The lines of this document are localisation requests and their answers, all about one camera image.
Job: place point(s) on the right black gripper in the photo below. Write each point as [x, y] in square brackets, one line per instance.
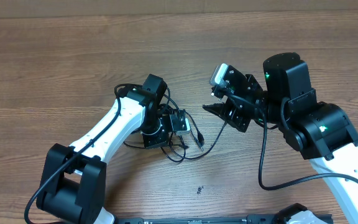
[237, 106]

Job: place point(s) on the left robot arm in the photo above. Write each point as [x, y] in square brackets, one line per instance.
[73, 183]

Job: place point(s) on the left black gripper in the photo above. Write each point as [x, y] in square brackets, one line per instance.
[163, 139]

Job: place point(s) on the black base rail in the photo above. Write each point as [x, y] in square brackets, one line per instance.
[296, 213]

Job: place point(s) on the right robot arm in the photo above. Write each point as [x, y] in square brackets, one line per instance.
[321, 132]

